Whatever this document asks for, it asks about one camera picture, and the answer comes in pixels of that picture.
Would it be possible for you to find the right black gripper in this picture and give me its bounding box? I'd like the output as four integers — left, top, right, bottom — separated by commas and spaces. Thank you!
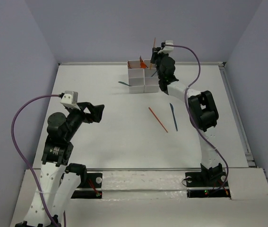
151, 47, 169, 79

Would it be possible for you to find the orange plastic spoon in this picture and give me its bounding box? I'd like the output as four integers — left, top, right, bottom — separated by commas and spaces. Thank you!
140, 61, 147, 69

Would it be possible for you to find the blue-green plastic knife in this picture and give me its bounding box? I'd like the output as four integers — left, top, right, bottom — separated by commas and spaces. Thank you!
170, 103, 178, 131

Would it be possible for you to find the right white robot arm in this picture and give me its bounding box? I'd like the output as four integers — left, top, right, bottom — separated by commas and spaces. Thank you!
150, 44, 224, 187

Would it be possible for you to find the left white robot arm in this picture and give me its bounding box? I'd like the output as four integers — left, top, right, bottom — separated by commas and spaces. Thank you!
16, 102, 104, 227

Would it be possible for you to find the right white divided container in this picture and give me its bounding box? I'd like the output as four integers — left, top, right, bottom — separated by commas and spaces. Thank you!
144, 60, 159, 93

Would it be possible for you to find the white divided container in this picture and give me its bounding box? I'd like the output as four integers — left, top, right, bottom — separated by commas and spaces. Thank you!
144, 60, 159, 93
128, 60, 145, 94

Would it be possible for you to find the left white divided container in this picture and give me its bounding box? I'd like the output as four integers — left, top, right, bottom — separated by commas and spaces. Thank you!
128, 60, 145, 94

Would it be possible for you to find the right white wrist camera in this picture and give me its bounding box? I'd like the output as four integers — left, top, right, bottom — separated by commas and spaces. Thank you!
158, 40, 174, 54

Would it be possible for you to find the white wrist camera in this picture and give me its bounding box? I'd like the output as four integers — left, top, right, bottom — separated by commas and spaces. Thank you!
158, 40, 174, 54
60, 91, 79, 109

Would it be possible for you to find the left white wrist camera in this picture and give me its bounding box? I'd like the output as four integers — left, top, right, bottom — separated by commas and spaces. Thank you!
60, 91, 79, 109

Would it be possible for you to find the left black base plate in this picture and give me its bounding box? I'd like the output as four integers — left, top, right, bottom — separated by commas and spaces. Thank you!
71, 172, 103, 199

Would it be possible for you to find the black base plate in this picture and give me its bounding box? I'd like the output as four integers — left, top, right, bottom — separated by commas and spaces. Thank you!
71, 172, 103, 199
182, 172, 231, 198

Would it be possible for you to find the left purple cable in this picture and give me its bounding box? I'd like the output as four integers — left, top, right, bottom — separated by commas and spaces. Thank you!
10, 94, 67, 227

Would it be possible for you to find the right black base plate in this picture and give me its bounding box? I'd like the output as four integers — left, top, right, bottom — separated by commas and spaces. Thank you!
182, 172, 231, 198

